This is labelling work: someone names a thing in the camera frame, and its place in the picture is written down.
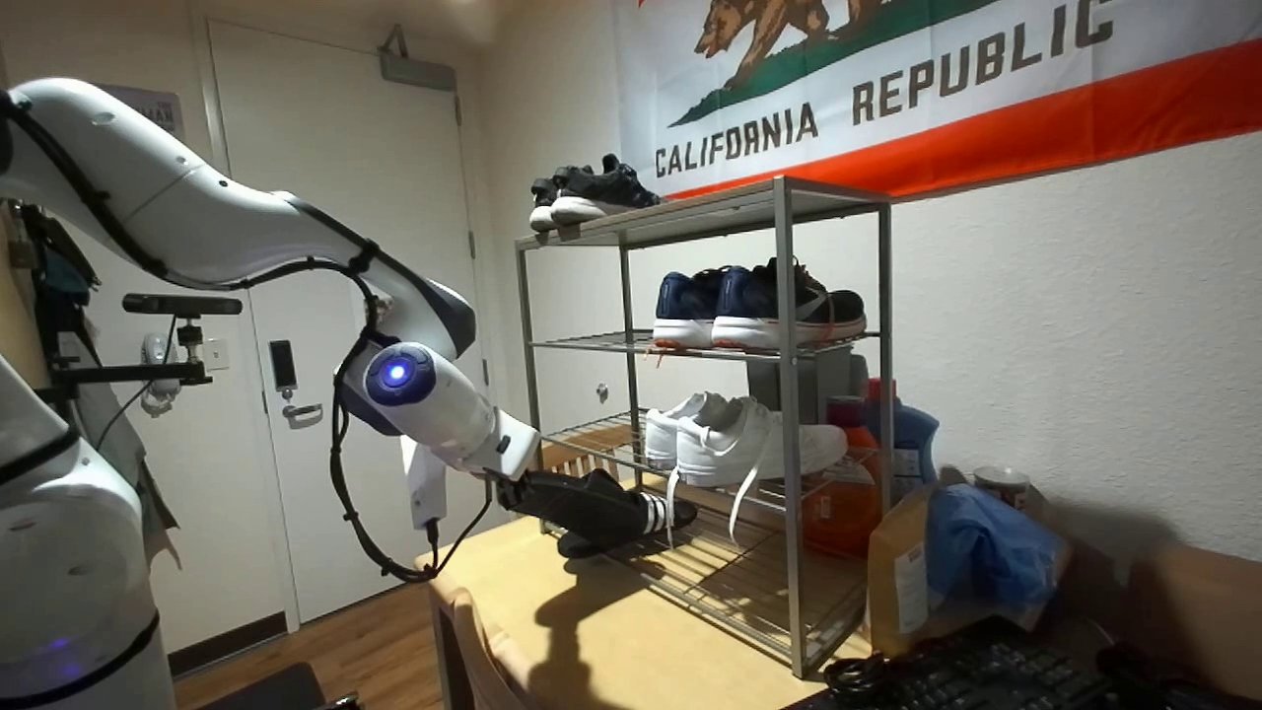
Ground black striped slide sandal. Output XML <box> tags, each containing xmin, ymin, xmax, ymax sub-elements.
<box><xmin>498</xmin><ymin>470</ymin><xmax>699</xmax><ymax>558</ymax></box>

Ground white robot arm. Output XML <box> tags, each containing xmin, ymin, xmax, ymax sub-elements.
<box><xmin>0</xmin><ymin>79</ymin><xmax>535</xmax><ymax>710</ymax></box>

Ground grey metal shoe rack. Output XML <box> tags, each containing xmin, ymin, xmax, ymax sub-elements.
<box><xmin>515</xmin><ymin>174</ymin><xmax>894</xmax><ymax>680</ymax></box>

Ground navy blue sneaker rear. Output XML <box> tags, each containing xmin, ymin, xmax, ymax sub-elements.
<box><xmin>651</xmin><ymin>270</ymin><xmax>720</xmax><ymax>347</ymax></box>

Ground navy blue sneaker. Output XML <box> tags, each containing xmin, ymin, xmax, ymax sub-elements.
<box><xmin>651</xmin><ymin>270</ymin><xmax>720</xmax><ymax>347</ymax></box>
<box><xmin>709</xmin><ymin>266</ymin><xmax>868</xmax><ymax>351</ymax></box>

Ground white sneaker rear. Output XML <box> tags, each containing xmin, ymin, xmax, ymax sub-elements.
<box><xmin>643</xmin><ymin>389</ymin><xmax>724</xmax><ymax>470</ymax></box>

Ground navy blue sneaker front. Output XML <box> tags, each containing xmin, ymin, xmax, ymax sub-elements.
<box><xmin>709</xmin><ymin>266</ymin><xmax>868</xmax><ymax>351</ymax></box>

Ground white sneaker front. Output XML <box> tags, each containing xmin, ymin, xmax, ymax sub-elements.
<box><xmin>667</xmin><ymin>399</ymin><xmax>847</xmax><ymax>533</ymax></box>

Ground black sneaker white sole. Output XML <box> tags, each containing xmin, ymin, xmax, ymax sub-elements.
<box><xmin>552</xmin><ymin>154</ymin><xmax>656</xmax><ymax>225</ymax></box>

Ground grey storage bin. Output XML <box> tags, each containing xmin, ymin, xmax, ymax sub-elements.
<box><xmin>745</xmin><ymin>347</ymin><xmax>868</xmax><ymax>422</ymax></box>

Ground orange detergent bottle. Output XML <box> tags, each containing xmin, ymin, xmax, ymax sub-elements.
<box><xmin>803</xmin><ymin>378</ymin><xmax>887</xmax><ymax>558</ymax></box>

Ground California Republic flag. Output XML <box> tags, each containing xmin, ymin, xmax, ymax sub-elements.
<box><xmin>615</xmin><ymin>0</ymin><xmax>1262</xmax><ymax>199</ymax></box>

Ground brown cardboard box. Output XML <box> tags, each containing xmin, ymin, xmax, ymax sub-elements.
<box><xmin>868</xmin><ymin>488</ymin><xmax>948</xmax><ymax>654</ymax></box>

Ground crumpled light blue cloth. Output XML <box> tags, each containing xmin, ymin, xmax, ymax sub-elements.
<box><xmin>926</xmin><ymin>484</ymin><xmax>1069</xmax><ymax>627</ymax></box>

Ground black computer keyboard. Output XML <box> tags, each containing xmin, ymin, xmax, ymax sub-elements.
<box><xmin>791</xmin><ymin>620</ymin><xmax>1262</xmax><ymax>710</ymax></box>

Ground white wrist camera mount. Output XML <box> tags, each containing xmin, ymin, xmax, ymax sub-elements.
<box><xmin>401</xmin><ymin>438</ymin><xmax>447</xmax><ymax>527</ymax></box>

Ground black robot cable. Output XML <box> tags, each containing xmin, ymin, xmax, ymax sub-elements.
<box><xmin>325</xmin><ymin>389</ymin><xmax>498</xmax><ymax>587</ymax></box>

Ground silver door lever handle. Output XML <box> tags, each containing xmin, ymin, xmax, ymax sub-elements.
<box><xmin>268</xmin><ymin>339</ymin><xmax>325</xmax><ymax>430</ymax></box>

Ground black camera on stand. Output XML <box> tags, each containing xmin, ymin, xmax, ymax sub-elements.
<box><xmin>50</xmin><ymin>293</ymin><xmax>245</xmax><ymax>387</ymax></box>

